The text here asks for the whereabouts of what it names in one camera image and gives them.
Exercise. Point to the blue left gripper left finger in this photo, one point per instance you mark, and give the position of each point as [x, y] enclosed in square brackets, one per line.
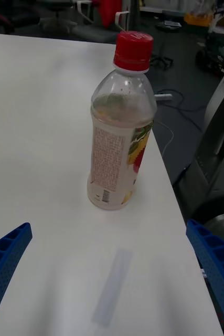
[4, 260]

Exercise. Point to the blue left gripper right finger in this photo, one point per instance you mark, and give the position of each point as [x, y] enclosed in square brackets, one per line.
[219, 265]

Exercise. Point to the grey black robot torso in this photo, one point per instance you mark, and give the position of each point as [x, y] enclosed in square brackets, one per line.
[214, 147]

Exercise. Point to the white power strip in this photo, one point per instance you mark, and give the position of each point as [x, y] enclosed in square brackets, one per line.
[163, 96]

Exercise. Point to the black office stool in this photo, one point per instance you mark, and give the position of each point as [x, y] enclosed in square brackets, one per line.
[165, 42]

